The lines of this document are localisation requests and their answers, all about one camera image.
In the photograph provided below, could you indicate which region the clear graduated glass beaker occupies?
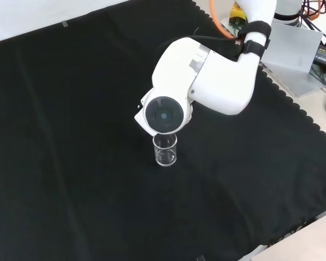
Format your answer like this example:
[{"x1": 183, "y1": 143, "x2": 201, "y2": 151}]
[{"x1": 152, "y1": 133, "x2": 178, "y2": 167}]

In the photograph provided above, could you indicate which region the black bench cloth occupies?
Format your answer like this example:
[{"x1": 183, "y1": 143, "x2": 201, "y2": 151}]
[{"x1": 0, "y1": 0, "x2": 326, "y2": 261}]

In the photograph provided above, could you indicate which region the yellow stop button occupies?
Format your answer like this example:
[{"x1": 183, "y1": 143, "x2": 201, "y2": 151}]
[{"x1": 229, "y1": 2, "x2": 248, "y2": 27}]

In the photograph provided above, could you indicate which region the pale grey board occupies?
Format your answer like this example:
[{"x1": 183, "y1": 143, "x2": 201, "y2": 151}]
[{"x1": 260, "y1": 21, "x2": 324, "y2": 73}]

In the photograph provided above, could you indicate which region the beige board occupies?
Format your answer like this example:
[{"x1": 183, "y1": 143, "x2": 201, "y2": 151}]
[{"x1": 249, "y1": 210, "x2": 326, "y2": 261}]

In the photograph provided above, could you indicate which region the orange cable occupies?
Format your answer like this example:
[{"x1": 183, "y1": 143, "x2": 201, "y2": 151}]
[{"x1": 209, "y1": 0, "x2": 240, "y2": 39}]

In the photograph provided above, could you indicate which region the grey metal base plate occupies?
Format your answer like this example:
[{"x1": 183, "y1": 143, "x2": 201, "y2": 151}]
[{"x1": 220, "y1": 16, "x2": 326, "y2": 97}]

